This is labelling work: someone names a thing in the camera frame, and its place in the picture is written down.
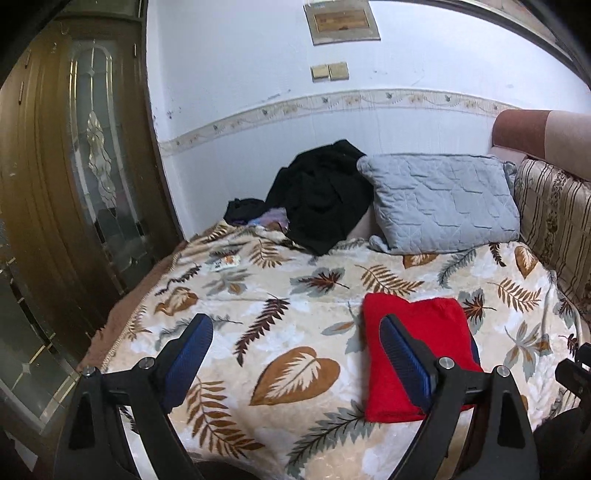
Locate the red and blue sweater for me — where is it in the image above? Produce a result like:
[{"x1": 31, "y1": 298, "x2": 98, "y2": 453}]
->
[{"x1": 362, "y1": 293, "x2": 482, "y2": 423}]

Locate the brown bed sheet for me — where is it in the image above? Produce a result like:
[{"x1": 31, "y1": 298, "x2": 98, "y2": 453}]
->
[{"x1": 76, "y1": 240, "x2": 187, "y2": 373}]

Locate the striped floral cushion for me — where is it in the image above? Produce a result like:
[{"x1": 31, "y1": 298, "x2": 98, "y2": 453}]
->
[{"x1": 515, "y1": 159, "x2": 590, "y2": 321}]

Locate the beige leaf-pattern blanket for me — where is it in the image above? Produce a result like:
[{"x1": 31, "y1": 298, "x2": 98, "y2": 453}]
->
[{"x1": 102, "y1": 223, "x2": 590, "y2": 479}]

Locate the grey quilted pillow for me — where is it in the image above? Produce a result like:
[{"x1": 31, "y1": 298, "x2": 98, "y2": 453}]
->
[{"x1": 358, "y1": 153, "x2": 520, "y2": 255}]

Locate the small printed card packet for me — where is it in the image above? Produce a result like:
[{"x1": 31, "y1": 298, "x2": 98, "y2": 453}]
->
[{"x1": 211, "y1": 254, "x2": 242, "y2": 272}]

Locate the brown wooden glass door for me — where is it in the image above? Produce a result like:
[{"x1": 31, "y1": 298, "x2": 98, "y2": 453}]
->
[{"x1": 1, "y1": 1, "x2": 180, "y2": 431}]

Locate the small black garment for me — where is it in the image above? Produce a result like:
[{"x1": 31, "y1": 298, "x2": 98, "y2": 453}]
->
[{"x1": 223, "y1": 198, "x2": 267, "y2": 226}]

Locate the purple cloth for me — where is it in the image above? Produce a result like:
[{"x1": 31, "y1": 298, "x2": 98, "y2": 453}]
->
[{"x1": 247, "y1": 207, "x2": 290, "y2": 232}]

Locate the large black garment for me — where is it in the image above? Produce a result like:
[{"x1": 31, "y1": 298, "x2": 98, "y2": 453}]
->
[{"x1": 266, "y1": 140, "x2": 374, "y2": 256}]

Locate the beige wall switch pair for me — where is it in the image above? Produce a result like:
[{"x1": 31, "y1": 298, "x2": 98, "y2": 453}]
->
[{"x1": 311, "y1": 62, "x2": 349, "y2": 82}]

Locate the framed wall plaque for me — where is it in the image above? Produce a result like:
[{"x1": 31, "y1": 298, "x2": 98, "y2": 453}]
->
[{"x1": 304, "y1": 0, "x2": 381, "y2": 46}]

